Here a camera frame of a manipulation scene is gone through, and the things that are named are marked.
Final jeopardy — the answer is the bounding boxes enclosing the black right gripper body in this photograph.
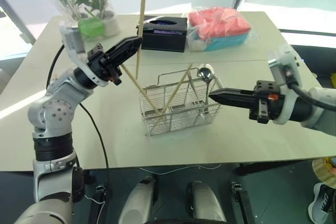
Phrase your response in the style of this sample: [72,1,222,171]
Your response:
[248,80,286,124]

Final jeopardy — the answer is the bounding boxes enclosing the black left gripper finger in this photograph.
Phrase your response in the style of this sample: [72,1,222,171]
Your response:
[104,36,143,58]
[111,41,143,67]

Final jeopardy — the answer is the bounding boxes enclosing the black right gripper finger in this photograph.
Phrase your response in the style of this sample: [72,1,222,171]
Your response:
[209,94,255,110]
[208,87,257,100]

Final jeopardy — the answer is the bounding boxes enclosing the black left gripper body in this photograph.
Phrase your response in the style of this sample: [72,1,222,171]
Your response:
[86,42,123,86]

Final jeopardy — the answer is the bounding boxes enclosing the wooden chopstick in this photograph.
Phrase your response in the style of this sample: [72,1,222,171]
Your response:
[156,63,194,121]
[120,65,165,125]
[135,0,149,79]

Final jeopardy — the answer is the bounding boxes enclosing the metal spoon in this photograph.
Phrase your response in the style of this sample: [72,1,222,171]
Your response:
[197,67,214,118]

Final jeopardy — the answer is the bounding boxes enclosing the woven straw basket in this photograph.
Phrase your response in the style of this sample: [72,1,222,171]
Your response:
[311,156,336,186]

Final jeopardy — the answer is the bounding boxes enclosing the white plant pot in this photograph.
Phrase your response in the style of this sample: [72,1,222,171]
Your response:
[102,10,121,37]

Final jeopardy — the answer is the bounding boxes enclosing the green plastic piece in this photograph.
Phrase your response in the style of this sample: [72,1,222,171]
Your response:
[78,17,106,38]

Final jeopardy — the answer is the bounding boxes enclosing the black tissue box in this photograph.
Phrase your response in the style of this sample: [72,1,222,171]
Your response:
[135,15,188,53]

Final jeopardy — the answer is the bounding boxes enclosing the bagged pink and teal cloths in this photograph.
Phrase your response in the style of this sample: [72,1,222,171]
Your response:
[182,5,253,52]

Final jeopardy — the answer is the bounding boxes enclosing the silver rounded robot leg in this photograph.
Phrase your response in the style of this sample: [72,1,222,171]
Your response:
[186,180,227,224]
[118,176,156,224]

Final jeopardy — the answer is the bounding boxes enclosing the white sneaker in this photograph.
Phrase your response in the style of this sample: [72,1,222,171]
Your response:
[307,182,336,220]

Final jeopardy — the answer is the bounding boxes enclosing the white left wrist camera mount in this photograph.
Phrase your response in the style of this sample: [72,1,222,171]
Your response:
[58,20,109,87]

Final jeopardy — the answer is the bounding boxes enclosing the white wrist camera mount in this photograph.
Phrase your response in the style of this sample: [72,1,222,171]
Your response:
[267,42,307,125]
[58,20,109,87]

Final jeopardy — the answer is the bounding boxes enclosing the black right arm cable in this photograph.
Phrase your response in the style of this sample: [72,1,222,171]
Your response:
[287,74,317,98]

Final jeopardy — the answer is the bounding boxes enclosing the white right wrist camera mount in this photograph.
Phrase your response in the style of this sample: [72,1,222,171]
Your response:
[267,42,307,125]

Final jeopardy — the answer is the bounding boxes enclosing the wire basket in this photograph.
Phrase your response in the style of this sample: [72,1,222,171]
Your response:
[138,63,224,137]

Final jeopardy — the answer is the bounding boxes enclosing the black table frame bar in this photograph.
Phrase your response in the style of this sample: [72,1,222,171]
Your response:
[237,159,313,176]

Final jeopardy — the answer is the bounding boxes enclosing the thin white cable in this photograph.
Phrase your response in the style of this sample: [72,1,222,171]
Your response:
[138,164,223,175]

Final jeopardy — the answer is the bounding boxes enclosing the black frame foot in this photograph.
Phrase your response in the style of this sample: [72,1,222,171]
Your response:
[90,185,109,208]
[230,181,255,224]

